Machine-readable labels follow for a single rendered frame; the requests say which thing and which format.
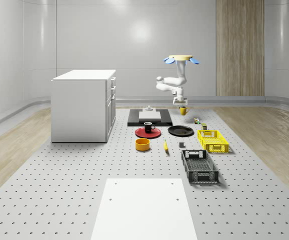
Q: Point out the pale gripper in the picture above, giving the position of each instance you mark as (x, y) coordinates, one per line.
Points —
(180, 101)

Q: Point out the yellow mug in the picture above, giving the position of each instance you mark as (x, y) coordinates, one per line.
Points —
(183, 111)

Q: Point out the black mug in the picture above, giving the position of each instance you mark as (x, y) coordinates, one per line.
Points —
(148, 127)

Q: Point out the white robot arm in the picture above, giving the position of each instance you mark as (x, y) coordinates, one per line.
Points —
(180, 75)

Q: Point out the puzzle cube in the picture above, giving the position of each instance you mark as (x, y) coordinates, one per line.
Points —
(197, 121)

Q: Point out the black plate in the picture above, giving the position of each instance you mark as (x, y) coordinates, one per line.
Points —
(180, 131)

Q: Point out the flat-sided can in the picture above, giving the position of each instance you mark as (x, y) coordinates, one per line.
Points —
(204, 126)

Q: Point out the tan drone with blue rotors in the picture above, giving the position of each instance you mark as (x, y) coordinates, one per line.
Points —
(180, 57)

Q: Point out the grey cube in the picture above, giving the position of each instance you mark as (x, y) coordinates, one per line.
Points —
(182, 145)

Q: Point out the banana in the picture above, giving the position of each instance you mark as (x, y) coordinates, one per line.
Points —
(166, 147)

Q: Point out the black stove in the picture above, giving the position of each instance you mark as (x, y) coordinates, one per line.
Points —
(134, 120)

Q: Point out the red plate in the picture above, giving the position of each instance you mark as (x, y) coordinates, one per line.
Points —
(140, 133)

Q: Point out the yellow basket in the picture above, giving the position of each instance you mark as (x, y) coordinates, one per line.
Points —
(213, 148)

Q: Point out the yellow bowl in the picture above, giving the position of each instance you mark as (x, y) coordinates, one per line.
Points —
(142, 146)

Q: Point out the dark grey basket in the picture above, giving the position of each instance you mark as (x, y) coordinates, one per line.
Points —
(200, 176)

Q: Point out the white cabinet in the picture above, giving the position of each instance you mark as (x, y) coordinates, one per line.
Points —
(79, 112)

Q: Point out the white board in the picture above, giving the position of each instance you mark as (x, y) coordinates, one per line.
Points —
(144, 212)

